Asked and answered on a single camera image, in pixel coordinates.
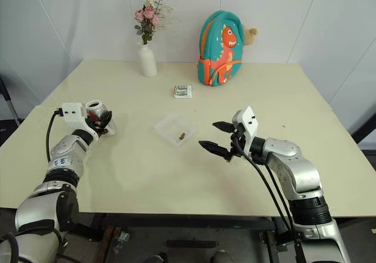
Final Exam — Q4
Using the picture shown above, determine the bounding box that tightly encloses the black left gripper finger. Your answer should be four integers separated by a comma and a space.
98, 110, 114, 129

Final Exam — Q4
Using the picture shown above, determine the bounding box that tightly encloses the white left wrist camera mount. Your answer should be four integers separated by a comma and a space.
60, 102, 99, 138

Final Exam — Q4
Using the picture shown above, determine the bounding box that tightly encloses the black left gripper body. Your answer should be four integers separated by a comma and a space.
86, 114, 109, 137

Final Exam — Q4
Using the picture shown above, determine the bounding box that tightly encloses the brown teddy bear plush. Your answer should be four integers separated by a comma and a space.
242, 26, 260, 47

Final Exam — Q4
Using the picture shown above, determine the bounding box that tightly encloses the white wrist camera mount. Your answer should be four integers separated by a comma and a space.
60, 102, 99, 138
231, 105, 260, 153

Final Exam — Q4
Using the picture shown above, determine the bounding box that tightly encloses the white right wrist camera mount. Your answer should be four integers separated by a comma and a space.
231, 105, 260, 153

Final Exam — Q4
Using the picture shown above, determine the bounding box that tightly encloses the clear plastic tray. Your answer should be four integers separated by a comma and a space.
152, 112, 199, 150

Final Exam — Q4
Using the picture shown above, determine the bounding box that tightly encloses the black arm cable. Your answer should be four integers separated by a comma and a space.
260, 161, 296, 227
234, 138, 299, 248
45, 108, 64, 163

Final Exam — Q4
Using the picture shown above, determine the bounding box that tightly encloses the black metal table frame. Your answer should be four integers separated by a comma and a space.
66, 213, 298, 255

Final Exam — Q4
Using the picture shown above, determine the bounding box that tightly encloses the white ceramic vase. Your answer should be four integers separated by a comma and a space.
137, 43, 158, 78

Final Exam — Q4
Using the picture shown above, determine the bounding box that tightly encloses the grey tripod stand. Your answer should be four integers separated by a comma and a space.
0, 76, 22, 126

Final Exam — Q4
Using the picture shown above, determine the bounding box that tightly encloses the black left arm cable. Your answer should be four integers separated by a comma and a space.
45, 108, 64, 163

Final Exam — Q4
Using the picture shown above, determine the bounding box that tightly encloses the dark rounded shape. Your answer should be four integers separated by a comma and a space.
211, 251, 233, 263
149, 252, 169, 263

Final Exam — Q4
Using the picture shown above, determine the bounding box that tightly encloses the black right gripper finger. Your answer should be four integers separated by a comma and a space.
198, 140, 233, 162
211, 121, 236, 134

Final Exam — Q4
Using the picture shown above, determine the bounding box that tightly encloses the pink flower bouquet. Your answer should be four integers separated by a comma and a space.
133, 0, 179, 46

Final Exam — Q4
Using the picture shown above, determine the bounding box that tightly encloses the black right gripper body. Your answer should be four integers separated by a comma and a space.
229, 129, 247, 159

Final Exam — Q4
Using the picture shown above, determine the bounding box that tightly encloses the green battery pack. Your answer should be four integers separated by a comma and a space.
173, 84, 193, 100

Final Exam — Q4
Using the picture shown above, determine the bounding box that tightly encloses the teal dinosaur backpack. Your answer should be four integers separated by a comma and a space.
197, 9, 245, 86

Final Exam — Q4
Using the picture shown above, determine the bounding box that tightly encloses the clear plastic jar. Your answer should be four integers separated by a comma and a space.
86, 99, 118, 138

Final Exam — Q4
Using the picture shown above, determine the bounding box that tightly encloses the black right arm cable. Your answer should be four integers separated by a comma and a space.
234, 138, 299, 248
260, 161, 296, 227

